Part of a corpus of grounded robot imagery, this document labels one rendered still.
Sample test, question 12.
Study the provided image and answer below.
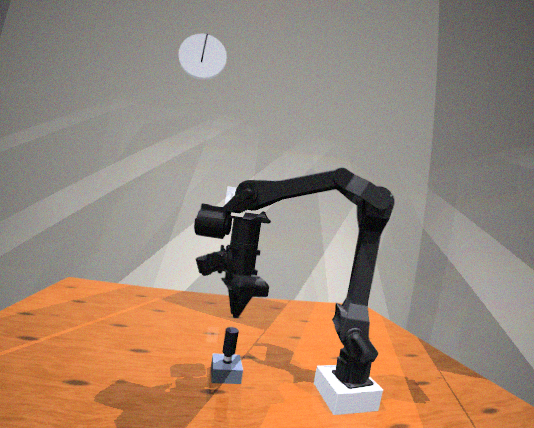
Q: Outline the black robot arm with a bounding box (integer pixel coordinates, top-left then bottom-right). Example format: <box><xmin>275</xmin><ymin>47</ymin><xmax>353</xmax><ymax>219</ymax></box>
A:
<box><xmin>194</xmin><ymin>168</ymin><xmax>394</xmax><ymax>390</ymax></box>

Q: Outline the light blue square block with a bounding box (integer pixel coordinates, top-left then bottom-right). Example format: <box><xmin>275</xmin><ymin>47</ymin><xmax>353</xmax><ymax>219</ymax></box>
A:
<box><xmin>211</xmin><ymin>353</ymin><xmax>243</xmax><ymax>384</ymax></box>

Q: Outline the black cylinder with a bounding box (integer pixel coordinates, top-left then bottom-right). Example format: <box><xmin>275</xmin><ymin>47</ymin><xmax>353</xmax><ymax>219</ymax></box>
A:
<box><xmin>222</xmin><ymin>327</ymin><xmax>239</xmax><ymax>355</ymax></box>

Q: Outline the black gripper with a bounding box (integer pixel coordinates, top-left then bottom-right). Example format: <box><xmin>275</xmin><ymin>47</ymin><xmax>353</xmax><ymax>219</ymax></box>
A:
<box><xmin>218</xmin><ymin>241</ymin><xmax>269</xmax><ymax>318</ymax></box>

